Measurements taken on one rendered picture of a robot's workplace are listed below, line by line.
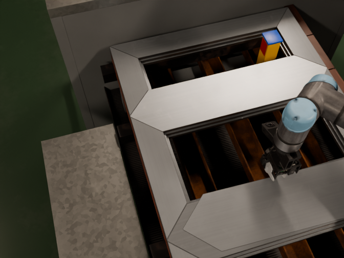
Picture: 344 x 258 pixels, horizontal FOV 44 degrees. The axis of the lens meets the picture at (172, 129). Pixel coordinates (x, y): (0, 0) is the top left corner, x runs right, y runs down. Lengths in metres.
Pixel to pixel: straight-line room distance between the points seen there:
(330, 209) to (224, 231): 0.33
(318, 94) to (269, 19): 0.72
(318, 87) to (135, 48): 0.76
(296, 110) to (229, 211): 0.40
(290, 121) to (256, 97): 0.47
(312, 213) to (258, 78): 0.52
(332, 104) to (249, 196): 0.39
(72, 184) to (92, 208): 0.11
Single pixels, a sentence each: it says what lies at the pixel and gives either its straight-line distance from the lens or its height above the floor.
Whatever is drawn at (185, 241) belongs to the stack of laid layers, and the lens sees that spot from 1.24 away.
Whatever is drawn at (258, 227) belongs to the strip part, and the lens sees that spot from 1.28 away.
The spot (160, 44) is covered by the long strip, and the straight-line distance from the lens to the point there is 1.63.
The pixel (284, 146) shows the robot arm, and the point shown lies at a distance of 1.13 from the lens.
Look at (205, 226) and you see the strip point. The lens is 1.26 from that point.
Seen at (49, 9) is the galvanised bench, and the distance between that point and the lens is 1.53.
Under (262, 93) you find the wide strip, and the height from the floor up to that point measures 0.85.
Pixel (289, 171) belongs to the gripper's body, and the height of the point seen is 0.97.
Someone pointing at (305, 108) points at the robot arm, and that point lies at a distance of 1.05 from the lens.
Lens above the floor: 2.03
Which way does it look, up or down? 58 degrees down
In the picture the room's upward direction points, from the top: straight up
